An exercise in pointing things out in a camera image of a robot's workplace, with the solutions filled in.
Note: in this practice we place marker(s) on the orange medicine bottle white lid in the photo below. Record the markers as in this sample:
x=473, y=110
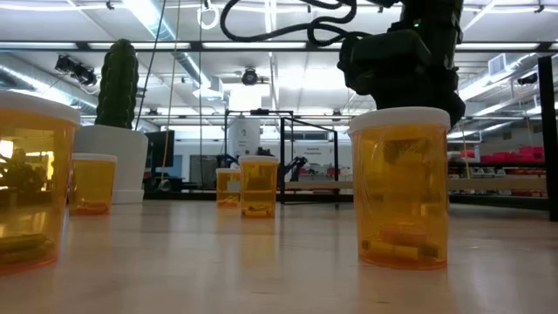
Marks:
x=226, y=187
x=259, y=187
x=400, y=187
x=93, y=183
x=35, y=174

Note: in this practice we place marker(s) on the background black robot arm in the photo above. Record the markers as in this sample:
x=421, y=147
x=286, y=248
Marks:
x=298, y=165

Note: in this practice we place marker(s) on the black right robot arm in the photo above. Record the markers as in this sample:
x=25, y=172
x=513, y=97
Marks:
x=436, y=17

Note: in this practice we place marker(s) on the background rack with red bins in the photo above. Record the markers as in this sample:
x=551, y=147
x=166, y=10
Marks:
x=529, y=153

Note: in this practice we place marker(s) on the white cylindrical tank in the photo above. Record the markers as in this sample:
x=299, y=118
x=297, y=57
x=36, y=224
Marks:
x=244, y=139

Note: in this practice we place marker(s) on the black monitor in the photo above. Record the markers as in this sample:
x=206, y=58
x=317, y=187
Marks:
x=159, y=148

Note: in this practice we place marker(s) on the green cactus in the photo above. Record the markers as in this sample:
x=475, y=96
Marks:
x=117, y=83

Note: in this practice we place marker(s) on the white plant pot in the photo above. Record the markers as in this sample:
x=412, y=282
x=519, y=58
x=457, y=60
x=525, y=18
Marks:
x=126, y=161

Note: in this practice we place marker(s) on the black ceiling spotlight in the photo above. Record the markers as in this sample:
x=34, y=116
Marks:
x=76, y=70

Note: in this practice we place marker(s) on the black background rig frame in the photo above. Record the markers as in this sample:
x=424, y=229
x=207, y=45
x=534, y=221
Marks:
x=259, y=112

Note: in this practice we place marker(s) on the black overhead camera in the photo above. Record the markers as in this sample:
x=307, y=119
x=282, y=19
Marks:
x=249, y=76

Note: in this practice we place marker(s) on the black table frame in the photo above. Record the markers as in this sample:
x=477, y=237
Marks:
x=305, y=197

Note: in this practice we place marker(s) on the wooden tray with black frame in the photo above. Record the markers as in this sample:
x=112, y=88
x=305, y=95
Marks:
x=548, y=131

